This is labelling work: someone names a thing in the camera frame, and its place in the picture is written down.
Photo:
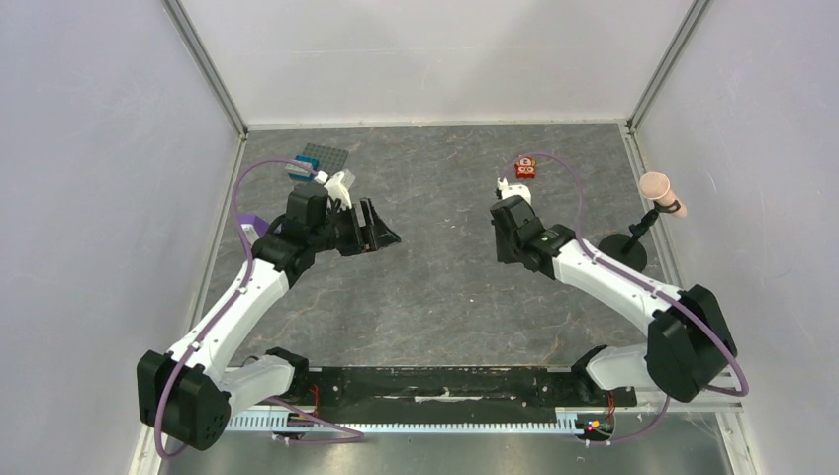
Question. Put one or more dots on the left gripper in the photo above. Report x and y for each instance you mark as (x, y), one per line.
(373, 237)

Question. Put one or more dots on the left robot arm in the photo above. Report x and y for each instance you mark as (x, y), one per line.
(188, 392)

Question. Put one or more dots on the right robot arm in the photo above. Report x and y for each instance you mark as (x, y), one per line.
(688, 342)

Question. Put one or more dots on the grey lego baseplate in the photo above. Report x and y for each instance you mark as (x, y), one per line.
(323, 158)

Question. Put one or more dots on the blue lego brick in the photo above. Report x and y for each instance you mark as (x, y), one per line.
(304, 169)

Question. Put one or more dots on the purple stand with white device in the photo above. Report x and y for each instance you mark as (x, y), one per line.
(252, 226)

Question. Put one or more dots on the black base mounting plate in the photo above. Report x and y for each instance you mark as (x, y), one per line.
(442, 395)

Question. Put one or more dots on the red toy block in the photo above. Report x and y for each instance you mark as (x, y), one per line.
(525, 167)

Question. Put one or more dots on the pink microphone on black stand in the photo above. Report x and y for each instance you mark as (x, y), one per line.
(627, 249)

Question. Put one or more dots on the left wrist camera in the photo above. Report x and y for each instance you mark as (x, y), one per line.
(338, 186)

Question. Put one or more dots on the white slotted cable duct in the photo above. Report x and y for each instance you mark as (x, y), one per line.
(268, 420)

